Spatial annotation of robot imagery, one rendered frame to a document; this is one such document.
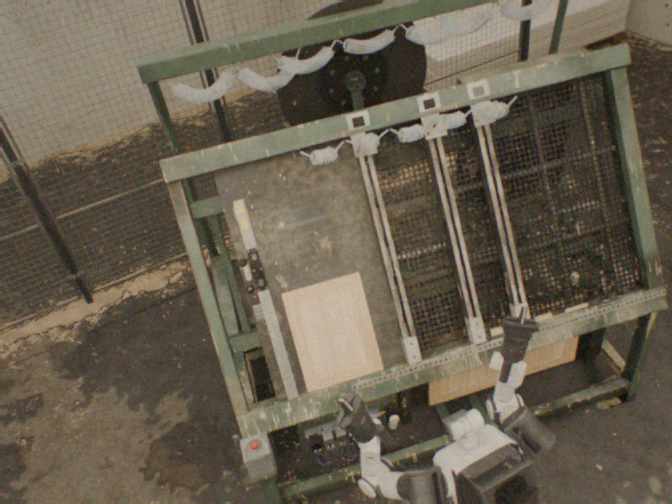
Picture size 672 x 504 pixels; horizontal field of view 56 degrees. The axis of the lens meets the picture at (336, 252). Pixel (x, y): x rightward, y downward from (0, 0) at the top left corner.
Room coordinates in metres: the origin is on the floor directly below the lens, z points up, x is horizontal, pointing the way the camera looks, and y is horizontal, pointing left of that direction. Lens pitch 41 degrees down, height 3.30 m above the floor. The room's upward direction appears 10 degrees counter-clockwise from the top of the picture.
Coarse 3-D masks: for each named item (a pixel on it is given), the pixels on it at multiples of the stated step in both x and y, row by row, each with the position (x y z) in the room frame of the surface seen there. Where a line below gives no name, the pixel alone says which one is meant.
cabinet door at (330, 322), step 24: (312, 288) 2.11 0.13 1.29; (336, 288) 2.12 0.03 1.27; (360, 288) 2.12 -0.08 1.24; (288, 312) 2.05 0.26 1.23; (312, 312) 2.06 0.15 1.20; (336, 312) 2.06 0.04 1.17; (360, 312) 2.05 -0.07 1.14; (312, 336) 1.99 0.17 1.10; (336, 336) 1.99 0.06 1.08; (360, 336) 1.99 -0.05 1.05; (312, 360) 1.93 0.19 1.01; (336, 360) 1.93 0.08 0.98; (360, 360) 1.93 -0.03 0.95; (312, 384) 1.87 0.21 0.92
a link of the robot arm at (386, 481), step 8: (384, 472) 1.21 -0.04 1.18; (392, 472) 1.19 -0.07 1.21; (400, 472) 1.16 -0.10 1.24; (360, 480) 1.21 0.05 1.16; (384, 480) 1.16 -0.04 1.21; (392, 480) 1.14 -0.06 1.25; (368, 488) 1.17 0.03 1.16; (376, 488) 1.16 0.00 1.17; (384, 488) 1.14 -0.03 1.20; (392, 488) 1.11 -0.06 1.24; (376, 496) 1.16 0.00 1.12; (384, 496) 1.13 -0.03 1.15; (392, 496) 1.11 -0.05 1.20
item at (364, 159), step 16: (352, 128) 2.44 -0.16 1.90; (352, 144) 2.40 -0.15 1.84; (368, 160) 2.40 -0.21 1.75; (368, 176) 2.39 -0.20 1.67; (368, 192) 2.32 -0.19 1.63; (368, 208) 2.33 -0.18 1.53; (384, 208) 2.28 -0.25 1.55; (384, 224) 2.24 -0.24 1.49; (384, 240) 2.21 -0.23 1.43; (384, 256) 2.16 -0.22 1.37; (384, 272) 2.17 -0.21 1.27; (400, 288) 2.08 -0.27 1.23; (400, 304) 2.07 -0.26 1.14; (400, 320) 2.00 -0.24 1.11; (400, 336) 2.00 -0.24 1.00; (416, 352) 1.91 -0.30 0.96
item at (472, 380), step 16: (448, 336) 2.12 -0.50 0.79; (464, 336) 2.14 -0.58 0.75; (576, 336) 2.25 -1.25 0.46; (528, 352) 2.20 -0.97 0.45; (544, 352) 2.22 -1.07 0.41; (560, 352) 2.23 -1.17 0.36; (480, 368) 2.15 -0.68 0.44; (528, 368) 2.20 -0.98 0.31; (544, 368) 2.22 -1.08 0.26; (432, 384) 2.11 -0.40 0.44; (448, 384) 2.12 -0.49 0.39; (464, 384) 2.14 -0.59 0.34; (480, 384) 2.15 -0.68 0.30; (432, 400) 2.10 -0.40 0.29
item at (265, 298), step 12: (240, 216) 2.27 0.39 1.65; (240, 228) 2.24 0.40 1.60; (252, 240) 2.22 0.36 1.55; (264, 300) 2.07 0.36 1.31; (264, 312) 2.04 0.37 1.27; (276, 324) 2.01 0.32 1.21; (276, 336) 1.98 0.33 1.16; (276, 348) 1.95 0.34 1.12; (288, 360) 1.91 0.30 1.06; (288, 372) 1.88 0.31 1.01; (288, 384) 1.85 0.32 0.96; (288, 396) 1.82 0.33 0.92
